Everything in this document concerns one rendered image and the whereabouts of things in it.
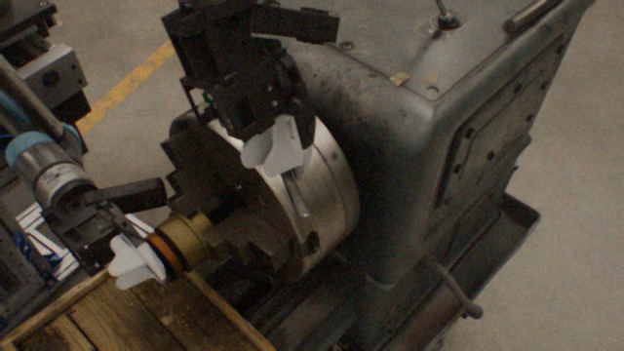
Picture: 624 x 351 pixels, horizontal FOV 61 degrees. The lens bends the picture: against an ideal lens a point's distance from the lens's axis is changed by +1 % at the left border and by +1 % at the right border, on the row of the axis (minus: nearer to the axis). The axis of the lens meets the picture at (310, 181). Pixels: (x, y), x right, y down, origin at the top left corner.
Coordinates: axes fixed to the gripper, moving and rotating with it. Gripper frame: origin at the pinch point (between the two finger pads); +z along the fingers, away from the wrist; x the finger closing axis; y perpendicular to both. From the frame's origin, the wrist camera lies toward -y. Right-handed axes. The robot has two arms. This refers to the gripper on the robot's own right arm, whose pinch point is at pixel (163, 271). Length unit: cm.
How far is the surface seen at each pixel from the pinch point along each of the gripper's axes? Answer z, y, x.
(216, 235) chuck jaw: 0.8, -8.7, 0.4
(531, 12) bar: 13, -64, 17
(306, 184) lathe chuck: 7.9, -19.8, 8.2
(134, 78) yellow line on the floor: -177, -77, -110
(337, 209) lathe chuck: 11.0, -23.0, 2.6
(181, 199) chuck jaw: -5.7, -8.1, 3.4
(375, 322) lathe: 16, -32, -40
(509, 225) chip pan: 20, -86, -57
